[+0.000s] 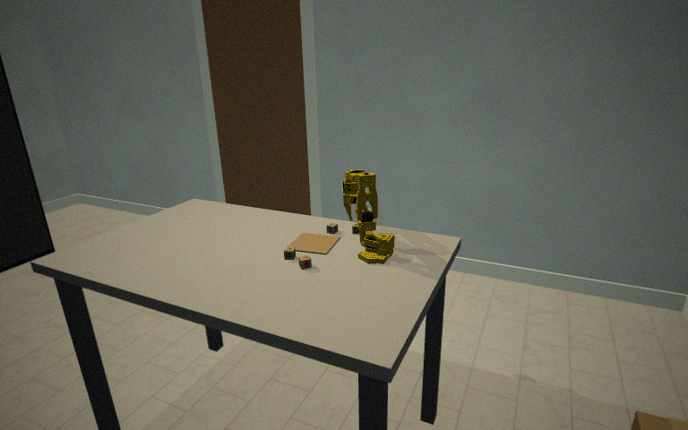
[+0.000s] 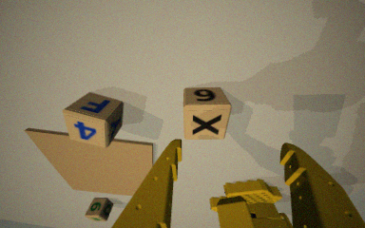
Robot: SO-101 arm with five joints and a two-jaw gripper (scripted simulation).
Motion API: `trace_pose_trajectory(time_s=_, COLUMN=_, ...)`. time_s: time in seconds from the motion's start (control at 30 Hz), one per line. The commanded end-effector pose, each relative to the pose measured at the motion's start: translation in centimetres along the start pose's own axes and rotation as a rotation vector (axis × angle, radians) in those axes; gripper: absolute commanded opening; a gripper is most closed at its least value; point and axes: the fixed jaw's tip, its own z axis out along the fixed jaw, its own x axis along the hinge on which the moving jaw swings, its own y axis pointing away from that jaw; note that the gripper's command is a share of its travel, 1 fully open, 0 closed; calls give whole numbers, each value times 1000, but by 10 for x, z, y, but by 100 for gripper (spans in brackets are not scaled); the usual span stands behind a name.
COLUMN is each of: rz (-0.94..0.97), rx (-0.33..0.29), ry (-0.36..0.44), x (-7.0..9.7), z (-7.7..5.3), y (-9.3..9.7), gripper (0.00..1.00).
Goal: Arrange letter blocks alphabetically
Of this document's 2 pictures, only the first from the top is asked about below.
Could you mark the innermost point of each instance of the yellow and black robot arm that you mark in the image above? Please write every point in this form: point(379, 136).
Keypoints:
point(366, 223)

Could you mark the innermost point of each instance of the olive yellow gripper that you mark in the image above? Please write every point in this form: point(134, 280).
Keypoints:
point(348, 199)

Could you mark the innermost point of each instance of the tan flat mat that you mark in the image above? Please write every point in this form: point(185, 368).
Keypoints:
point(314, 243)

